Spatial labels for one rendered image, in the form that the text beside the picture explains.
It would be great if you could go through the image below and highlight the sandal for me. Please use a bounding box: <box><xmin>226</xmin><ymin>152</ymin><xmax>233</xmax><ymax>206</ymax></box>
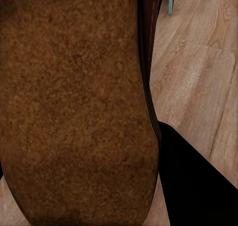
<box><xmin>0</xmin><ymin>0</ymin><xmax>162</xmax><ymax>226</ymax></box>

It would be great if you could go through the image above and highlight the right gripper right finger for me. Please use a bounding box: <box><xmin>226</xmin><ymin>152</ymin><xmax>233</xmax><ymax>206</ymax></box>
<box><xmin>158</xmin><ymin>121</ymin><xmax>238</xmax><ymax>226</ymax></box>

